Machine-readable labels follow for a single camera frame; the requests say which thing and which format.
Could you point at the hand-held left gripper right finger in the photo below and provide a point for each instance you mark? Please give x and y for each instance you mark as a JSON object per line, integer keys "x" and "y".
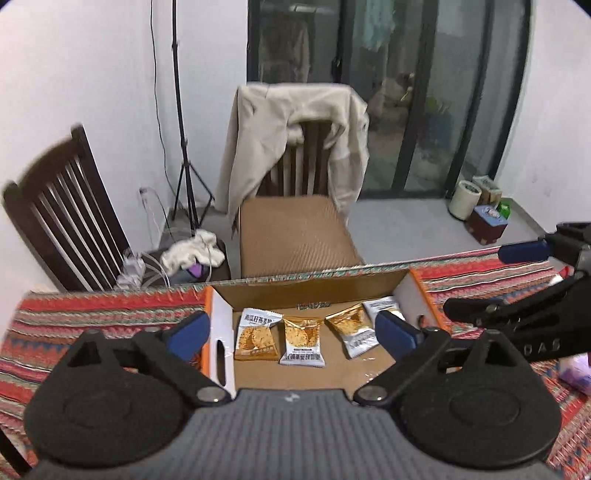
{"x": 395, "y": 334}

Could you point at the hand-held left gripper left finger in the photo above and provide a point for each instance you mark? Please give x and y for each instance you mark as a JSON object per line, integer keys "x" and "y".
{"x": 188, "y": 338}

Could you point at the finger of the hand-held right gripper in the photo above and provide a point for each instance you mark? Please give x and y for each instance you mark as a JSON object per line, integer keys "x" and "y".
{"x": 498, "y": 311}
{"x": 521, "y": 251}

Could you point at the golden white snack packet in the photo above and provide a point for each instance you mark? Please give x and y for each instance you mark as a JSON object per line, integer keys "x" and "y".
{"x": 381, "y": 305}
{"x": 256, "y": 337}
{"x": 302, "y": 344}
{"x": 353, "y": 330}

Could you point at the pink snack packet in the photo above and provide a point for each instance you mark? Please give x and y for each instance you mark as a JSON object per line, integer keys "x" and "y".
{"x": 577, "y": 374}

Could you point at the orange cardboard box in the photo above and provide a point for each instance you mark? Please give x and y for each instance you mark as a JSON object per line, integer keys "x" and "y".
{"x": 332, "y": 374}

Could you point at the small boxes on floor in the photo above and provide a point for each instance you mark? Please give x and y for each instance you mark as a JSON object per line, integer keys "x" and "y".
{"x": 487, "y": 226}

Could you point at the green packet on floor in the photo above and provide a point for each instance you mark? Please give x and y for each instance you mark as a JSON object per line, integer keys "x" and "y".
{"x": 504, "y": 210}

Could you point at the white red snack packet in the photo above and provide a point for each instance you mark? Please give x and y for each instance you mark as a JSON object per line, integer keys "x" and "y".
{"x": 558, "y": 279}

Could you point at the beige cardboard carton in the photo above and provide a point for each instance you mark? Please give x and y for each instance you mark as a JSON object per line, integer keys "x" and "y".
{"x": 488, "y": 189}

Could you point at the white cylindrical roll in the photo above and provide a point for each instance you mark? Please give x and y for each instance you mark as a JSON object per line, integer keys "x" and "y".
{"x": 464, "y": 201}

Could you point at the cream crumpled cloth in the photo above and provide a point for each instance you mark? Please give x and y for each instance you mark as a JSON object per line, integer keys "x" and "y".
{"x": 189, "y": 251}

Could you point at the wooden chair with woven seat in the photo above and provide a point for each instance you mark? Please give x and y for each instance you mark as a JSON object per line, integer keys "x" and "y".
{"x": 295, "y": 235}

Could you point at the dark wooden slatted chair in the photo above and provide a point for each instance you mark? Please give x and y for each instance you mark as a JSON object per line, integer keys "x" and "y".
{"x": 60, "y": 207}

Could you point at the black framed glass sliding door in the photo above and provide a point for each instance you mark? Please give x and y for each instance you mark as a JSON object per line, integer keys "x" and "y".
{"x": 415, "y": 92}

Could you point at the black light stand tripod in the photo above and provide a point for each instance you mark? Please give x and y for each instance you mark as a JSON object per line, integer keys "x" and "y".
{"x": 181, "y": 138}

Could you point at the beige jacket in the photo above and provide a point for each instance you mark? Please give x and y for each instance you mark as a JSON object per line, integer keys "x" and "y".
{"x": 263, "y": 134}

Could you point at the white wall outlet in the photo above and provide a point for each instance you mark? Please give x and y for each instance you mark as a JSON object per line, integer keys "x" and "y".
{"x": 144, "y": 196}

